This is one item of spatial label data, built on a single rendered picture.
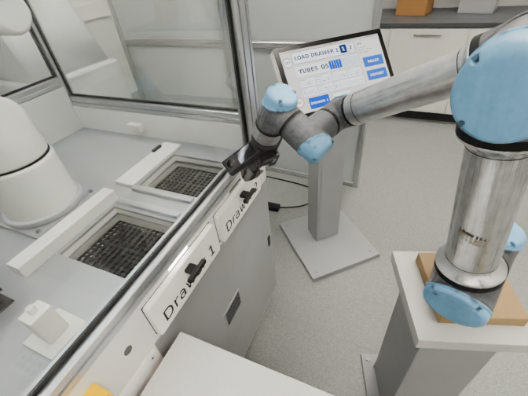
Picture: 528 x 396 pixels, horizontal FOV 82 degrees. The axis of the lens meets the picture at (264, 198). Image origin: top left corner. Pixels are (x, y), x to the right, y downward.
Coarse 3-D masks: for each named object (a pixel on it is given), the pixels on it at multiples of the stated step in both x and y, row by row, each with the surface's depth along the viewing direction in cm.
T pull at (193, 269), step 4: (200, 260) 79; (204, 260) 79; (192, 264) 78; (200, 264) 78; (204, 264) 79; (188, 268) 77; (192, 268) 77; (196, 268) 77; (200, 268) 77; (188, 272) 76; (192, 272) 76; (196, 272) 76; (192, 276) 75; (196, 276) 76; (188, 280) 74; (192, 280) 75
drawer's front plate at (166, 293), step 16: (208, 224) 87; (208, 240) 86; (192, 256) 80; (208, 256) 87; (176, 272) 74; (160, 288) 71; (176, 288) 75; (192, 288) 83; (160, 304) 71; (160, 320) 72
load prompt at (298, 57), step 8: (320, 48) 129; (328, 48) 130; (336, 48) 130; (344, 48) 131; (352, 48) 132; (296, 56) 126; (304, 56) 127; (312, 56) 128; (320, 56) 129; (328, 56) 129
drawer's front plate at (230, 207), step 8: (240, 184) 100; (248, 184) 104; (232, 192) 97; (240, 192) 99; (256, 192) 112; (232, 200) 95; (240, 200) 101; (224, 208) 91; (232, 208) 96; (216, 216) 89; (224, 216) 92; (232, 216) 97; (240, 216) 103; (216, 224) 91; (224, 224) 93; (232, 224) 98; (224, 232) 94; (224, 240) 95
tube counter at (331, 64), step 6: (330, 60) 130; (336, 60) 130; (342, 60) 131; (348, 60) 131; (354, 60) 132; (324, 66) 129; (330, 66) 129; (336, 66) 130; (342, 66) 131; (348, 66) 131
